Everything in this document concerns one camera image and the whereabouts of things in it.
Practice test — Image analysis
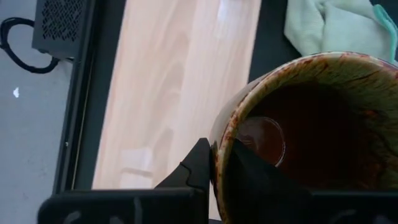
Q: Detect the green blue glazed ceramic mug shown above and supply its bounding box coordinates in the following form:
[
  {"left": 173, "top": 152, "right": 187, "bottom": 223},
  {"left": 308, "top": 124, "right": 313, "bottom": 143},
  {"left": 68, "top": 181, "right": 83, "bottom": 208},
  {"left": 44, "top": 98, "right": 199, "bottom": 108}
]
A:
[{"left": 208, "top": 51, "right": 398, "bottom": 224}]

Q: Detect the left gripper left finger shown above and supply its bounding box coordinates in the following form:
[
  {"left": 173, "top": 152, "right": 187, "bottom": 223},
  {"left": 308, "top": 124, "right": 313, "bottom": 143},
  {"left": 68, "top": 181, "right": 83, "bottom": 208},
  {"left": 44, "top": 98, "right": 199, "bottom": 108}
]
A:
[{"left": 154, "top": 137, "right": 213, "bottom": 191}]

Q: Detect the pale green-edged microfiber cloth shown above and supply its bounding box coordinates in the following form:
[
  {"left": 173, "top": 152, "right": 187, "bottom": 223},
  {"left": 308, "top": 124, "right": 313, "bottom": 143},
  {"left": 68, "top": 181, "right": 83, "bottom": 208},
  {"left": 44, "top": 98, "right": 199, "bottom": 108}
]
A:
[{"left": 283, "top": 0, "right": 398, "bottom": 66}]

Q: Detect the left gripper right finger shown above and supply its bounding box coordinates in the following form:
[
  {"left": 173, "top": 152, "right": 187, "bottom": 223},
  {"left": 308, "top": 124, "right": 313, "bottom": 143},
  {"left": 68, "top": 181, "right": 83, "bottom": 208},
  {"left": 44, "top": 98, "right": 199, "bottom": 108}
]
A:
[{"left": 226, "top": 138, "right": 312, "bottom": 195}]

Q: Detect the black coiled cable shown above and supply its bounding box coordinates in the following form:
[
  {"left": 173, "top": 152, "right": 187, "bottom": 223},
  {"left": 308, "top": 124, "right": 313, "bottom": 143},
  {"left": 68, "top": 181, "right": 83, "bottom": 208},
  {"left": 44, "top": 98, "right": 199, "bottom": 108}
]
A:
[{"left": 0, "top": 17, "right": 60, "bottom": 75}]

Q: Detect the wooden cutting board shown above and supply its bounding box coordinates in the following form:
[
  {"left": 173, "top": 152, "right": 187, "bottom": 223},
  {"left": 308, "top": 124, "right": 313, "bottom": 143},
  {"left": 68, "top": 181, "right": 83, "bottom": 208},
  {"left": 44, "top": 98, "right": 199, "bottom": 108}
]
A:
[{"left": 92, "top": 0, "right": 262, "bottom": 220}]

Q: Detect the black perforated computer case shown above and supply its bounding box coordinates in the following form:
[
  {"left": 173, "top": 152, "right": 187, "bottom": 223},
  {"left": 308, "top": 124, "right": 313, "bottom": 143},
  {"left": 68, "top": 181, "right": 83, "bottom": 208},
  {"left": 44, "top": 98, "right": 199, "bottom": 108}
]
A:
[{"left": 31, "top": 0, "right": 94, "bottom": 60}]

